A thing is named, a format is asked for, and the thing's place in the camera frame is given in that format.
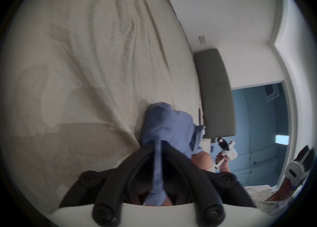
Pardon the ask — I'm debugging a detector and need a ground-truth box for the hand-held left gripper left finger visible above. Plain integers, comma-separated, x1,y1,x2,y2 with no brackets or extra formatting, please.
59,145,156,224

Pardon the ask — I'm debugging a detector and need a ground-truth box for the grey padded headboard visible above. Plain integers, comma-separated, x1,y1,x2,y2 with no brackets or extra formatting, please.
193,48,236,139

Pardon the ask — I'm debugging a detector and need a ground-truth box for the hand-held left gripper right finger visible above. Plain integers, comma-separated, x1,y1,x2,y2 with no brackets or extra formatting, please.
163,146,257,225

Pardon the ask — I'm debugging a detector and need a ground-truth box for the bed with beige sheet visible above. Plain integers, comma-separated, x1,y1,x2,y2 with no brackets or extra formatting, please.
1,0,205,218

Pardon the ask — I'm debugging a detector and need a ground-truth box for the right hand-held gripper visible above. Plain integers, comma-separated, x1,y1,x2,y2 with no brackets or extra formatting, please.
213,137,238,172

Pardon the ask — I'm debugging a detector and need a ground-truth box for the blue shirt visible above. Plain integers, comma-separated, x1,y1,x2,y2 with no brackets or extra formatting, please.
142,102,206,207

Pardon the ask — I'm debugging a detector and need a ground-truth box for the person's body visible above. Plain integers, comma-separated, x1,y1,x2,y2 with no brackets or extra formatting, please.
244,178,307,218

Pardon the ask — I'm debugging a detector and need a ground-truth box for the person's right hand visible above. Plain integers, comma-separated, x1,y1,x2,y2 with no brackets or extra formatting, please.
215,153,231,172

